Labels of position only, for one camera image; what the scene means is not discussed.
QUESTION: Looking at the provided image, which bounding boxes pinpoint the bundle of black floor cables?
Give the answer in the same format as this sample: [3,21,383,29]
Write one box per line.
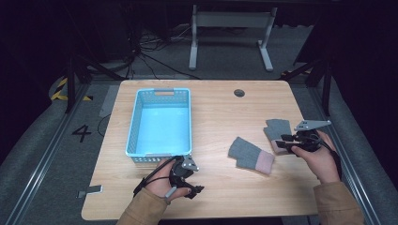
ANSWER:
[123,22,202,81]

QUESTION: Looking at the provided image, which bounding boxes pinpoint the yellow black hazard tape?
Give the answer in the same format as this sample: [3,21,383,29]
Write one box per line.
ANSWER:
[50,77,94,102]

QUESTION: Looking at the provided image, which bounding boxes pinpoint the right hand-held gripper black cable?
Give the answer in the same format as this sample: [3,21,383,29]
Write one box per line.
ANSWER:
[312,133,343,181]

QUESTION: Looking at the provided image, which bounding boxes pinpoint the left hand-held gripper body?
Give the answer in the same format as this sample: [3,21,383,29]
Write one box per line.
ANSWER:
[169,155,200,188]

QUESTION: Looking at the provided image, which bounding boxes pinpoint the light blue plastic basket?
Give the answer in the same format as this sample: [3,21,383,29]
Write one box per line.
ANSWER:
[125,87,192,164]

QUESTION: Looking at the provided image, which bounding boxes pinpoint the small grey tape piece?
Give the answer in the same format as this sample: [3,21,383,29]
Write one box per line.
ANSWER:
[76,184,104,200]

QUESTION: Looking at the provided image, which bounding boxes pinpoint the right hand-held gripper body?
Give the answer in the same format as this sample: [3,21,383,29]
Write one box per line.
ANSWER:
[294,119,332,154]

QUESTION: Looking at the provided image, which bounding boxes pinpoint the hand-held gripper black cable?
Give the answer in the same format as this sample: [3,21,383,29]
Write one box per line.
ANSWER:
[132,157,176,199]
[312,133,343,181]

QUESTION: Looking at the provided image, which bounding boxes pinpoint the black metal stand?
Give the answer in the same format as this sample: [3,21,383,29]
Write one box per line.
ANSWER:
[64,52,126,114]
[281,57,333,117]

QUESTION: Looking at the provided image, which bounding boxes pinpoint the person's left hand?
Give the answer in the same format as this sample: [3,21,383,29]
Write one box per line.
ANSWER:
[145,158,191,204]

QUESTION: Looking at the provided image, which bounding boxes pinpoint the person's right hand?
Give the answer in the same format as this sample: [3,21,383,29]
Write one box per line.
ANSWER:
[291,130,341,185]

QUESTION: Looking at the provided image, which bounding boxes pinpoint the grey floor tape strip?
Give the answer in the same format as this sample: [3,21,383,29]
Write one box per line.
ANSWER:
[99,84,121,119]

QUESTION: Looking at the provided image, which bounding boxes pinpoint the thin black cable loop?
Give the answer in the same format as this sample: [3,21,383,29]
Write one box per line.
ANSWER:
[96,112,113,139]

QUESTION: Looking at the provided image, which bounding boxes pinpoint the left hand-held gripper black cable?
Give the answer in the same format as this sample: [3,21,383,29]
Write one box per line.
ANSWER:
[132,157,176,199]

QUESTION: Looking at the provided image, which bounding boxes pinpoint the aluminium floor rail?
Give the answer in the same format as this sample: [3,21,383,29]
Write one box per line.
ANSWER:
[308,87,383,225]
[4,83,92,225]

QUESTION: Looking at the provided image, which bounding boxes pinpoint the grey metal table frame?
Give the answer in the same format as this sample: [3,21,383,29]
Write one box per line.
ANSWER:
[188,4,279,72]

